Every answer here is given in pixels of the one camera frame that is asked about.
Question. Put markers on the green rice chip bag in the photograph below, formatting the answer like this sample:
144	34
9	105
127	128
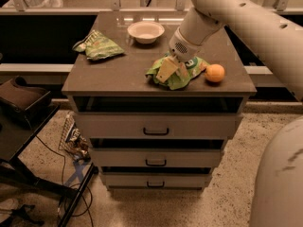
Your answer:
194	66

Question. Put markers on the black side table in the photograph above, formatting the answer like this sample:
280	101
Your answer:
14	138

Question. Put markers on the top grey drawer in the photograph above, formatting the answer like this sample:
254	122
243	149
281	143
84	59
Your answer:
158	126

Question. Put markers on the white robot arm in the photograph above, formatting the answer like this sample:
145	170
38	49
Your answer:
278	194

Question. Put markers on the bottom grey drawer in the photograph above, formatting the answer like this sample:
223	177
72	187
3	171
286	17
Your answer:
129	180

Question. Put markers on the white paper bowl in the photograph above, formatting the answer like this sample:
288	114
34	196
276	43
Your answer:
145	32

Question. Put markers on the grey drawer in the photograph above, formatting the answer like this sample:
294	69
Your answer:
137	157
158	126
129	180

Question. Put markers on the green snack bag left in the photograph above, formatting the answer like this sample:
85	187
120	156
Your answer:
97	46

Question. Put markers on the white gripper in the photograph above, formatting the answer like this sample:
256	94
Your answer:
182	49

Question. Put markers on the grey drawer cabinet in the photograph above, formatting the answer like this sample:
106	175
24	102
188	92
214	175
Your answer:
120	85

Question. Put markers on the orange fruit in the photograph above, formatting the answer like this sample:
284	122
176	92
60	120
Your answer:
214	73

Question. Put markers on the middle grey drawer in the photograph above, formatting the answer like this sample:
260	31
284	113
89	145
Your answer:
137	157

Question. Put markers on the wire basket with items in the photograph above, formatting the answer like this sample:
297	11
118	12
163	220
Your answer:
72	142

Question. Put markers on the dark brown box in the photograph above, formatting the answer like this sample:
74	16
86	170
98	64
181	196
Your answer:
21	100

